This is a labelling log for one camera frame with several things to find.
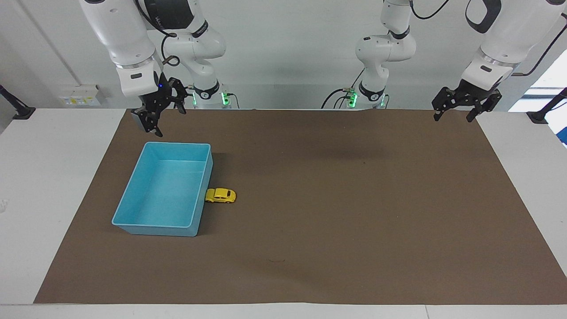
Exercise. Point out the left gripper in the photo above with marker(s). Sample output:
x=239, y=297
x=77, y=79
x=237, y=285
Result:
x=477, y=93

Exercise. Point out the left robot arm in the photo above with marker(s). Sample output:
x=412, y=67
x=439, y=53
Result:
x=500, y=40

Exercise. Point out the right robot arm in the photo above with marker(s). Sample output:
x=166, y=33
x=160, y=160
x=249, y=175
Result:
x=128, y=40

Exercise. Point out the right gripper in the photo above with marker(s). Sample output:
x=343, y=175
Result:
x=163, y=95

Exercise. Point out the light blue plastic bin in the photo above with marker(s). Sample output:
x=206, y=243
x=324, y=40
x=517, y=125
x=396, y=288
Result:
x=164, y=190

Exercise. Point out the yellow toy beetle car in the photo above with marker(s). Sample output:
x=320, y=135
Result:
x=220, y=195

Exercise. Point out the white wall socket box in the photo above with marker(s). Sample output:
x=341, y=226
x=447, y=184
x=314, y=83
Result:
x=79, y=95

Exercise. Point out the black stand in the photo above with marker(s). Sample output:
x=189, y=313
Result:
x=547, y=108
x=17, y=108

